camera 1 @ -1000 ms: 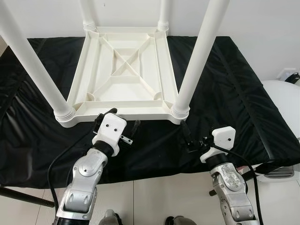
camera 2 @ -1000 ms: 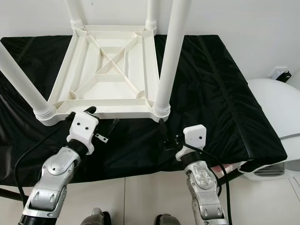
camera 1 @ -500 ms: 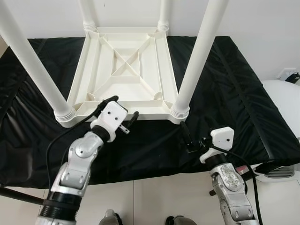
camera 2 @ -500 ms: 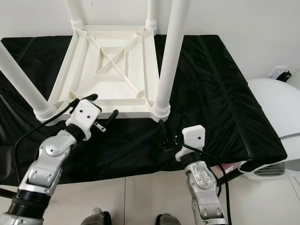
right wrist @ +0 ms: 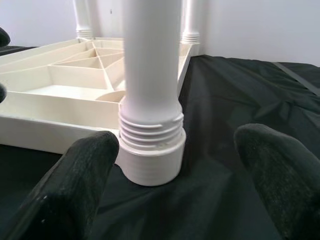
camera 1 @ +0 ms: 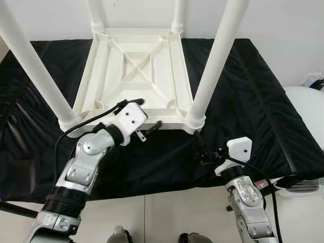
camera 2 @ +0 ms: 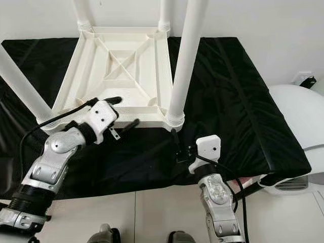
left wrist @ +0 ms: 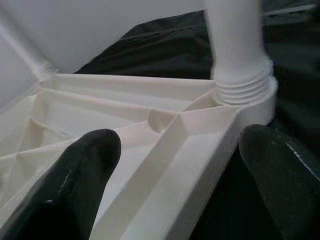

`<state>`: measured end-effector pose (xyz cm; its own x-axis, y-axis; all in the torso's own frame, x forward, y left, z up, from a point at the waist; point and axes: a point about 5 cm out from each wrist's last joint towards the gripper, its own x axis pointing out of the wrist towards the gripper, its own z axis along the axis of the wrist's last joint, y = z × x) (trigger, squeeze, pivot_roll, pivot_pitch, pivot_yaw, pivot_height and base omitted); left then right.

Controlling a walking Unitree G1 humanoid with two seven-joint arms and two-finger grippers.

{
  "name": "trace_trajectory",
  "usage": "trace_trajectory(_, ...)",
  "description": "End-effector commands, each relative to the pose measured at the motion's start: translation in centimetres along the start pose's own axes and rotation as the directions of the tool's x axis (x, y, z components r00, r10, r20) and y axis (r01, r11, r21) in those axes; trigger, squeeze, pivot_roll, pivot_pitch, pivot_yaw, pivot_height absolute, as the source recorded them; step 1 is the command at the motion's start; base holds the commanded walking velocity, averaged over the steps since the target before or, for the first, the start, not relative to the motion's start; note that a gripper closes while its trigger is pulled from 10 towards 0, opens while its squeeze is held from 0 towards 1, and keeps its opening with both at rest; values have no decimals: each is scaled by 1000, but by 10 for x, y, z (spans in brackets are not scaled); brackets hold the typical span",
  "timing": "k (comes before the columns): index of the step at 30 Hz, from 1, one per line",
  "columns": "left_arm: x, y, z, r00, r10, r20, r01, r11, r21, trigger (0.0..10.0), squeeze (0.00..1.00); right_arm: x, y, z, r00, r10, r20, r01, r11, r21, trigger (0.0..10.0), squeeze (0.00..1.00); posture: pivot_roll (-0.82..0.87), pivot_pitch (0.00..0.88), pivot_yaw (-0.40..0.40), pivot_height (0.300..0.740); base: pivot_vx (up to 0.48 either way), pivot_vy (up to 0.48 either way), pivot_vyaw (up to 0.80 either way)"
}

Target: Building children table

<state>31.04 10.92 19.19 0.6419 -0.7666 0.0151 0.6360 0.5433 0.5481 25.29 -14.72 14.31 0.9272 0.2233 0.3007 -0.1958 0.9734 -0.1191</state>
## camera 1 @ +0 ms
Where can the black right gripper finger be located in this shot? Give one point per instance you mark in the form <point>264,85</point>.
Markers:
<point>200,142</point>

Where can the white plastic table top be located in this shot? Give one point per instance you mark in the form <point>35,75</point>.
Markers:
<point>136,61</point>

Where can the white plastic table leg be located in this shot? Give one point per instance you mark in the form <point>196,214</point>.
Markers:
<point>178,12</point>
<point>96,12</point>
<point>30,61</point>
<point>217,50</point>

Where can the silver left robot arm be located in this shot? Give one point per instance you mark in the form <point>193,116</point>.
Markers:
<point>83,157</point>

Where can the black padded bed cover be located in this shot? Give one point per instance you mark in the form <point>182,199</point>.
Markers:
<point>167,167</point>

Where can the grey right robot foot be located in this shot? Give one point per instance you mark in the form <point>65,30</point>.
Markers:
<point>195,238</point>

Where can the grey robot foot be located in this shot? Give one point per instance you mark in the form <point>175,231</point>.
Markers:
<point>120,235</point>
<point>195,238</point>

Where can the grey left robot foot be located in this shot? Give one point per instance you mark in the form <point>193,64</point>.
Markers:
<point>120,235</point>

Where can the white dome appliance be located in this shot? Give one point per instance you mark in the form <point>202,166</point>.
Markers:
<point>311,106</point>

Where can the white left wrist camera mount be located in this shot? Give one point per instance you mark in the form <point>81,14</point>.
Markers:
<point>130,117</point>

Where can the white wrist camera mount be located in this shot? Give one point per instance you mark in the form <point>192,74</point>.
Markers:
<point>240,148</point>
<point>130,117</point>

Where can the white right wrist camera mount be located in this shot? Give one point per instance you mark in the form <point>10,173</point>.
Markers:
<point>240,148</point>

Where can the wall socket black plug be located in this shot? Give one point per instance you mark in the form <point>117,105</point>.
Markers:
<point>316,82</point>

